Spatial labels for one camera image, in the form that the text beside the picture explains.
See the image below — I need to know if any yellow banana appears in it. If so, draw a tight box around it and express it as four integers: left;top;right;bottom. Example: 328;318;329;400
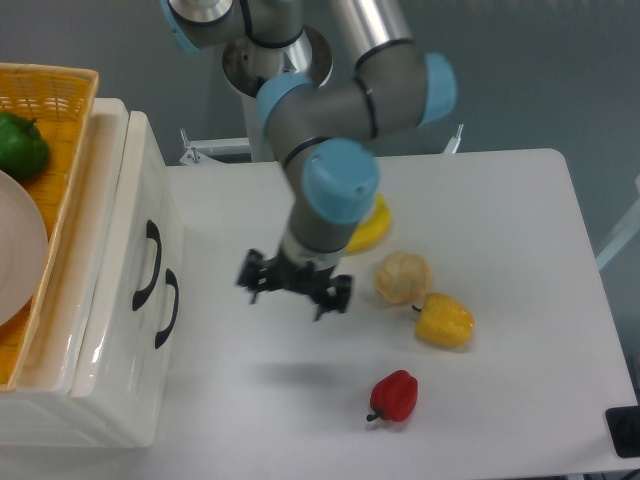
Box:
346;193;392;254

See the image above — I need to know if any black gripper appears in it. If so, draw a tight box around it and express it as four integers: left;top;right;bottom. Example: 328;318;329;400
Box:
236;248;353;321

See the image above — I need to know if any white drawer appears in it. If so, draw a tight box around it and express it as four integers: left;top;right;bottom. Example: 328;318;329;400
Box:
132;219;185;446
71;111;184;447

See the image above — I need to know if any yellow bell pepper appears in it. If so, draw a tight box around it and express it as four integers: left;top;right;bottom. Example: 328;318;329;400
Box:
412;293;475;348

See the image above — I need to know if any round bread roll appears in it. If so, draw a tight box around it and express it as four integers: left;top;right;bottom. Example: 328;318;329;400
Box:
373;251;433;305

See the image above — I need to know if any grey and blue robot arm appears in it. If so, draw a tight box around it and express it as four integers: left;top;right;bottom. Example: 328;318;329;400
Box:
161;1;457;314

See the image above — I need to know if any red bell pepper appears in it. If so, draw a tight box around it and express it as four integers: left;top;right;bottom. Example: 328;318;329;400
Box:
366;370;418;423

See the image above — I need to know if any black device at table edge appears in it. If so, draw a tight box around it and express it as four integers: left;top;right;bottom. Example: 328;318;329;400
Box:
605;405;640;458

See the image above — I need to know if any green bell pepper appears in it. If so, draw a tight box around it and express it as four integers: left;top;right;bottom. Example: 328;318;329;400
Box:
1;112;50;182

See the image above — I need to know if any yellow woven basket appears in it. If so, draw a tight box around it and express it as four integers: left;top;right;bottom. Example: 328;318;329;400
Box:
1;63;99;393

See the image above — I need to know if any beige round plate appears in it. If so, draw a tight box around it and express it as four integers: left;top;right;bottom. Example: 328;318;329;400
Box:
1;172;48;325

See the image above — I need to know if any white plastic drawer cabinet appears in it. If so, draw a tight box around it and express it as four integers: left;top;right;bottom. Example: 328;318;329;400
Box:
0;97;171;449

